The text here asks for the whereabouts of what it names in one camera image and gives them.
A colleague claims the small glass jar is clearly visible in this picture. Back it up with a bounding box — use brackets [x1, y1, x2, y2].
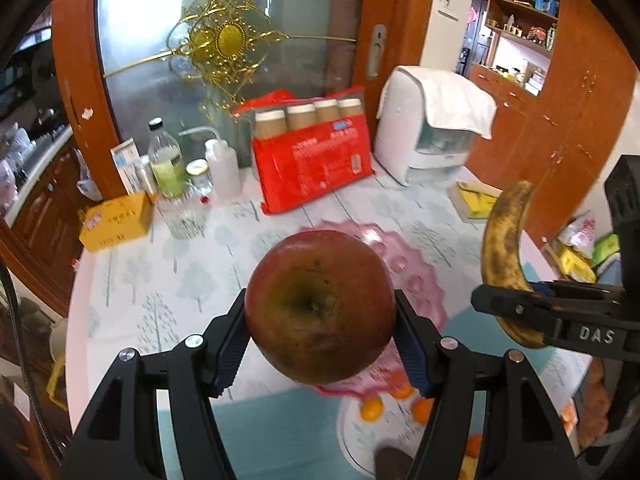
[186, 158, 213, 196]

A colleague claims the yellow pear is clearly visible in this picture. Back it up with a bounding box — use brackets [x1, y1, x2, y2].
[458, 455, 477, 480]

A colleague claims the black cable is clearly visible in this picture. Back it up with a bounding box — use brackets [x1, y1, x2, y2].
[0, 259, 64, 466]

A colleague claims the red apple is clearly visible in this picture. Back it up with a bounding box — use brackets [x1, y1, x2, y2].
[244, 231, 396, 386]

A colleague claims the white countertop appliance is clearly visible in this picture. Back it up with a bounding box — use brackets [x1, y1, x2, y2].
[373, 74, 486, 186]

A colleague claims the red paper cup package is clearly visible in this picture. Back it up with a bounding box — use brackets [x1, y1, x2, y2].
[233, 86, 374, 214]

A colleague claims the gold door ornament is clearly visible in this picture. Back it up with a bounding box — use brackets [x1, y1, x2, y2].
[96, 0, 358, 128]

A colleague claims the white printed round plate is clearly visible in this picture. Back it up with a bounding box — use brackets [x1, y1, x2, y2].
[336, 390, 426, 479]

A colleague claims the small yellow-orange mandarin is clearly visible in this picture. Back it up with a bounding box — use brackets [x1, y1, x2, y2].
[359, 394, 385, 422]

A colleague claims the wooden cabinet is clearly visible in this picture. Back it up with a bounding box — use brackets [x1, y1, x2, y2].
[465, 0, 637, 246]

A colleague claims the pink glass fruit bowl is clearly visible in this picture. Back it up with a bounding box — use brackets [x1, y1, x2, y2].
[314, 220, 448, 400]

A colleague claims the clear drinking glass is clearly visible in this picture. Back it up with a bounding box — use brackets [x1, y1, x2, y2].
[155, 186, 206, 240]

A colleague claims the small white carton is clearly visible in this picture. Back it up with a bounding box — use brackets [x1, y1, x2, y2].
[111, 139, 142, 195]

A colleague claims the spotted ripe banana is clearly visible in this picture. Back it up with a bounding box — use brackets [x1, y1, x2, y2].
[480, 179, 549, 350]

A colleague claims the small mandarin plate top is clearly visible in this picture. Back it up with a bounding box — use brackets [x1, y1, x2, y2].
[390, 372, 414, 400]

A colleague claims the yellow cardboard box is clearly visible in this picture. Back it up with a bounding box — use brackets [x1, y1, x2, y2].
[79, 192, 153, 252]

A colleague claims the yellow tissue pack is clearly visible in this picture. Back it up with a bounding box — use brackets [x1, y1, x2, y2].
[447, 181, 502, 223]

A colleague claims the clear plastic bottle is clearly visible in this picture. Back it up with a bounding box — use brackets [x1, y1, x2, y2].
[148, 117, 186, 198]

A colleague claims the white squeeze bottle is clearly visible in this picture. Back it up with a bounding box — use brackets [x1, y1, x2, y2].
[179, 126, 242, 200]

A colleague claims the dark avocado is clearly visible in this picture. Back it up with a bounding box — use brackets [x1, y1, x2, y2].
[374, 446, 413, 480]

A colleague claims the white towel on appliance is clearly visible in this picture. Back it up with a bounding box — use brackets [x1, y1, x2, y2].
[375, 65, 498, 140]

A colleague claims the teal patterned tablecloth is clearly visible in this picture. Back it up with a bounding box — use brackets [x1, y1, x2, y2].
[61, 177, 589, 479]

